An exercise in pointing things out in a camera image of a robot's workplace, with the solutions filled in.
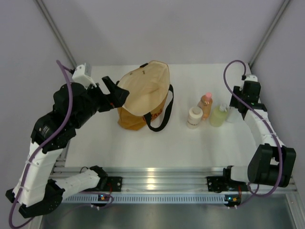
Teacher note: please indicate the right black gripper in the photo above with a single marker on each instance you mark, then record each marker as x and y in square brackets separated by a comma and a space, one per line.
[237, 90]

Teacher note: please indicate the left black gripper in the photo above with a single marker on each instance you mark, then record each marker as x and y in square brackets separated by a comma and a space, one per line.
[107, 101]

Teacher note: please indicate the white bottle grey cap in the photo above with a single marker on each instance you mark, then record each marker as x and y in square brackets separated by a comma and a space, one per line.
[232, 115]

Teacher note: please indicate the tan canvas tote bag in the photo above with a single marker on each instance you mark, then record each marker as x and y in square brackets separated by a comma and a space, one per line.
[148, 86]

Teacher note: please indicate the green pump bottle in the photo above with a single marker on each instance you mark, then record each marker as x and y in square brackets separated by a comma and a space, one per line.
[219, 115]

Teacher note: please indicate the orange bottle pink cap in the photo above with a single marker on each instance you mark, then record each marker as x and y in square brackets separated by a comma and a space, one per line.
[205, 104]

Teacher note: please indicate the white round jar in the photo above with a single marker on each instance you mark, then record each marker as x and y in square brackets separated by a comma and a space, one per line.
[194, 117]

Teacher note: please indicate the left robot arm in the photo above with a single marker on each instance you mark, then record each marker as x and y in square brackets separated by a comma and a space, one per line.
[36, 192]

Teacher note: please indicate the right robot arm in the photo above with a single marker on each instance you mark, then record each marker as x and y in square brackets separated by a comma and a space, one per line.
[272, 162]

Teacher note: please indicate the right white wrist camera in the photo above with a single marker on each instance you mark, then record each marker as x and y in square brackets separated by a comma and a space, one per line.
[250, 77]

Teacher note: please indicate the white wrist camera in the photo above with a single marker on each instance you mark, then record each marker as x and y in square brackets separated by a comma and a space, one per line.
[82, 75]
[250, 77]

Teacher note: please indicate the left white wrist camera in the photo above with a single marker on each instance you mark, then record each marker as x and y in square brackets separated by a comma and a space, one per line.
[82, 75]

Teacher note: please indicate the left black base bracket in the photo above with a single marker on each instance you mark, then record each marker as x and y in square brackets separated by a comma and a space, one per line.
[114, 184]

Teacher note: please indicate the black base bracket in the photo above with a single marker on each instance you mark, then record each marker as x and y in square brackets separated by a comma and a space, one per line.
[114, 184]
[216, 184]

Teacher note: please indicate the right aluminium frame post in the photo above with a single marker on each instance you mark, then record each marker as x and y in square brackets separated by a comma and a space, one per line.
[269, 31]

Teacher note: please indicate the aluminium frame post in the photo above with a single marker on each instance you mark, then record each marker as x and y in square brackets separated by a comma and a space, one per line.
[55, 30]
[269, 31]

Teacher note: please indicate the right black base bracket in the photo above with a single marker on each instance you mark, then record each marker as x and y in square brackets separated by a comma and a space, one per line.
[216, 184]

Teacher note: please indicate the aluminium mounting rail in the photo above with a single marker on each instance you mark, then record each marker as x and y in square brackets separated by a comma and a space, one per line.
[164, 180]

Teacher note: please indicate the slotted cable duct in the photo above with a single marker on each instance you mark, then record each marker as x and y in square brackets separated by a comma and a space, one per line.
[154, 198]

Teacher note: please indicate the left aluminium frame post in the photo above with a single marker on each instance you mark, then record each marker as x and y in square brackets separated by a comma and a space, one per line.
[55, 30]

